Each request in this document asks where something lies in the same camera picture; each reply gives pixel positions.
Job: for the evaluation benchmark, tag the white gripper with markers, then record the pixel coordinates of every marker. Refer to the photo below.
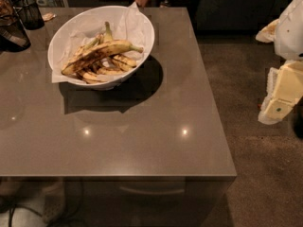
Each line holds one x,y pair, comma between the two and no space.
291,32

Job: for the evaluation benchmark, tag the large spotted banana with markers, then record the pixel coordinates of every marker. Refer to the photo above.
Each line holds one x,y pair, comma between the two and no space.
98,52

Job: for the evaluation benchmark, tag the white oval bowl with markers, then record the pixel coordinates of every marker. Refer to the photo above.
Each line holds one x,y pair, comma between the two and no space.
101,44

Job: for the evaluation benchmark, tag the white paper liner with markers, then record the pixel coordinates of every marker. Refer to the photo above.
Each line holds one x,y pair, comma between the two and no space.
132,22

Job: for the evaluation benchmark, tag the bunch of small bananas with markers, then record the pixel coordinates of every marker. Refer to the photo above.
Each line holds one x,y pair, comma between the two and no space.
111,66

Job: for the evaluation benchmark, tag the small wrapper on table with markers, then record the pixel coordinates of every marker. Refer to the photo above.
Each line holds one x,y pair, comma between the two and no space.
48,16

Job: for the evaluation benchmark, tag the black mesh pen cup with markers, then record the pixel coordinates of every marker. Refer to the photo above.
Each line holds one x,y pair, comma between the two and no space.
29,14

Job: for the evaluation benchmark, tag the dark container at left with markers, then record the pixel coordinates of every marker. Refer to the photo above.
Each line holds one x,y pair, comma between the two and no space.
13,37

